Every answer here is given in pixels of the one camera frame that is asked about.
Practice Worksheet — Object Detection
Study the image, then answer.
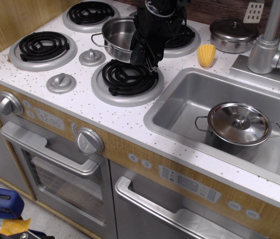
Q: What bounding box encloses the grey sink basin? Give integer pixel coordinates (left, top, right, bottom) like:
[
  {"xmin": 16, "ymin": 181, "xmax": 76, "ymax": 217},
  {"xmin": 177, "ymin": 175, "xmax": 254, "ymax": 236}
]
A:
[{"xmin": 144, "ymin": 68, "xmax": 280, "ymax": 184}]

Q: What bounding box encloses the small steel pan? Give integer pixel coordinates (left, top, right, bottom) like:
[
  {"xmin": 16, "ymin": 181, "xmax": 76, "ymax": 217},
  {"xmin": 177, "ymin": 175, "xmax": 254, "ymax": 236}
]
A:
[{"xmin": 91, "ymin": 16, "xmax": 136, "ymax": 63}]

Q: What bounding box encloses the white slotted spatula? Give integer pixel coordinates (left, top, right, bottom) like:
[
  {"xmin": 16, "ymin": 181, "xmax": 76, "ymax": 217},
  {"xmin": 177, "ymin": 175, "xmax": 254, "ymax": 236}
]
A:
[{"xmin": 243, "ymin": 0, "xmax": 265, "ymax": 24}]

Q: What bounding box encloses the back left stove burner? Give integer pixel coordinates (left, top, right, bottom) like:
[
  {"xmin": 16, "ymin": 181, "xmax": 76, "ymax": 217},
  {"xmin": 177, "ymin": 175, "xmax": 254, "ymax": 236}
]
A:
[{"xmin": 62, "ymin": 1, "xmax": 120, "ymax": 33}]

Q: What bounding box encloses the back right stove burner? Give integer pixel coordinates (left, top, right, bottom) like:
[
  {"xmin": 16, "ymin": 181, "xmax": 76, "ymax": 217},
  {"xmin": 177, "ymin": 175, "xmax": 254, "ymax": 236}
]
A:
[{"xmin": 164, "ymin": 23, "xmax": 201, "ymax": 58}]

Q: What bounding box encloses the left oven dial knob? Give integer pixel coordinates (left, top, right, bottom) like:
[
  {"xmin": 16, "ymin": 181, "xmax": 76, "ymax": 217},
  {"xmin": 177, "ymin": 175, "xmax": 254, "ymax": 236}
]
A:
[{"xmin": 0, "ymin": 91, "xmax": 24, "ymax": 116}]

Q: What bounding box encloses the front right stove burner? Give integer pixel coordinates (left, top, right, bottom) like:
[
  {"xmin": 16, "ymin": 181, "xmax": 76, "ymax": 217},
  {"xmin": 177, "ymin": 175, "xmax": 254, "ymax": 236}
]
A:
[{"xmin": 91, "ymin": 60, "xmax": 164, "ymax": 107}]

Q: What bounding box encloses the right oven dial knob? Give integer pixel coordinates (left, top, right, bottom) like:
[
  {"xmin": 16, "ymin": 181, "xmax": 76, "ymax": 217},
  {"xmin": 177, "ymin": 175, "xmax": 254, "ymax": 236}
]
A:
[{"xmin": 76, "ymin": 127, "xmax": 104, "ymax": 155}]

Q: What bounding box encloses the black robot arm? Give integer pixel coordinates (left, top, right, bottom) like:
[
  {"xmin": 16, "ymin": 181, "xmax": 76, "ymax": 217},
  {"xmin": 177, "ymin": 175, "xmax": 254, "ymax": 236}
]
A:
[{"xmin": 130, "ymin": 0, "xmax": 190, "ymax": 71}]

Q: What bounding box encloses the stove burner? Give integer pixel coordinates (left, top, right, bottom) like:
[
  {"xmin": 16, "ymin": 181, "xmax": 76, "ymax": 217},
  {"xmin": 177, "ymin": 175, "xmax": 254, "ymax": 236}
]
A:
[
  {"xmin": 8, "ymin": 31, "xmax": 77, "ymax": 72},
  {"xmin": 91, "ymin": 60, "xmax": 164, "ymax": 107},
  {"xmin": 62, "ymin": 1, "xmax": 120, "ymax": 33},
  {"xmin": 164, "ymin": 23, "xmax": 201, "ymax": 58}
]

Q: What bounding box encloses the oven door with handle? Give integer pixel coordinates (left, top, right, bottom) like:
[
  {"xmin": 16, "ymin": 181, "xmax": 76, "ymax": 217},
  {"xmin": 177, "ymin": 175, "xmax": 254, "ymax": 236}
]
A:
[{"xmin": 0, "ymin": 114, "xmax": 117, "ymax": 239}]

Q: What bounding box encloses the yellow toy corn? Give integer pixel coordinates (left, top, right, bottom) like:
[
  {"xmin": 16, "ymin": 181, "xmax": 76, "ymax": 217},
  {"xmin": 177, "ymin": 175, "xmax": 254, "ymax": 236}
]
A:
[{"xmin": 197, "ymin": 44, "xmax": 216, "ymax": 67}]

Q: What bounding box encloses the front left stove burner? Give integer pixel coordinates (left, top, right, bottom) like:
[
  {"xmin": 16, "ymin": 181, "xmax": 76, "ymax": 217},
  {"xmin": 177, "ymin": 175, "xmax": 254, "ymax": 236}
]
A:
[{"xmin": 8, "ymin": 31, "xmax": 77, "ymax": 72}]

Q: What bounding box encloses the silver stovetop knob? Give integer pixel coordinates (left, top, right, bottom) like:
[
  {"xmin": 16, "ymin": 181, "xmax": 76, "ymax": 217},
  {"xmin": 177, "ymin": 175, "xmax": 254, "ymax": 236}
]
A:
[
  {"xmin": 79, "ymin": 48, "xmax": 106, "ymax": 67},
  {"xmin": 46, "ymin": 73, "xmax": 77, "ymax": 94}
]

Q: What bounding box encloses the silver stovetop knob middle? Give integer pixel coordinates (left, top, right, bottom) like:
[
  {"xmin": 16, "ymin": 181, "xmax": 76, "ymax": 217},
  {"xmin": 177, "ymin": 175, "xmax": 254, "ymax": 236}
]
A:
[{"xmin": 79, "ymin": 48, "xmax": 106, "ymax": 67}]

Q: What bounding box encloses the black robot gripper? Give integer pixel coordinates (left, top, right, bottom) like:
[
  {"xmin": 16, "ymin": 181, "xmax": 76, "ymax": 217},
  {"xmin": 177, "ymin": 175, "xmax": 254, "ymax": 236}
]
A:
[{"xmin": 130, "ymin": 5, "xmax": 187, "ymax": 72}]

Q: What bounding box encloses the oven dial knob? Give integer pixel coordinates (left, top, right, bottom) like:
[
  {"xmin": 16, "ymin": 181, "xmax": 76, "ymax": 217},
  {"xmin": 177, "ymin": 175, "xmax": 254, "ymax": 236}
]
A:
[
  {"xmin": 76, "ymin": 127, "xmax": 104, "ymax": 155},
  {"xmin": 0, "ymin": 91, "xmax": 24, "ymax": 116}
]

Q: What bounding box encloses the silver stovetop knob front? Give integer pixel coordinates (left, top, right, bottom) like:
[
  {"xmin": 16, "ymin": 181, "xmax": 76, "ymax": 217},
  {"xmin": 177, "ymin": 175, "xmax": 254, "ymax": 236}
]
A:
[{"xmin": 46, "ymin": 73, "xmax": 77, "ymax": 94}]

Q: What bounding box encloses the lidded steel pan on counter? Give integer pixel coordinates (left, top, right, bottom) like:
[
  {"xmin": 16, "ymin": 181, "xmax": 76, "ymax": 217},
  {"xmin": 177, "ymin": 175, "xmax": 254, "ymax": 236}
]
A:
[{"xmin": 209, "ymin": 18, "xmax": 259, "ymax": 54}]

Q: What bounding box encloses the blue clamp tool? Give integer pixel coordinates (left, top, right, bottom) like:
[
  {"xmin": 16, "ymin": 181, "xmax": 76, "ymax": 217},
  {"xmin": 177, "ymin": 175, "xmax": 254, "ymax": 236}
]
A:
[{"xmin": 0, "ymin": 188, "xmax": 24, "ymax": 219}]

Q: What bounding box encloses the dishwasher door with handle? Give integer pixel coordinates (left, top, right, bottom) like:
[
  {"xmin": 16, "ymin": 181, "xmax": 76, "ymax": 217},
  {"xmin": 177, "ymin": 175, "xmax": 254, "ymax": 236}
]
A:
[{"xmin": 110, "ymin": 162, "xmax": 266, "ymax": 239}]

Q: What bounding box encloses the lidded steel pot in sink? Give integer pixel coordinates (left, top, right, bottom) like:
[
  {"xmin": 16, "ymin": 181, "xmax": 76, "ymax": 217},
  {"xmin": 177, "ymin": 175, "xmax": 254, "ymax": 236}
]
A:
[{"xmin": 194, "ymin": 102, "xmax": 280, "ymax": 163}]

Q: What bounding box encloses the silver toy faucet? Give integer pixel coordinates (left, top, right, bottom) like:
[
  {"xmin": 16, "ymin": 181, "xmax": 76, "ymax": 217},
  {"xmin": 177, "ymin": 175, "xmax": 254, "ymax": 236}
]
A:
[{"xmin": 229, "ymin": 0, "xmax": 280, "ymax": 90}]

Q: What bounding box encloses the yellow tape piece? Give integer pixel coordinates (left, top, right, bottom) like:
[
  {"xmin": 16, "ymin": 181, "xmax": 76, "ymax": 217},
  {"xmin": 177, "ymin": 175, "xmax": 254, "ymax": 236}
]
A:
[{"xmin": 0, "ymin": 218, "xmax": 31, "ymax": 236}]

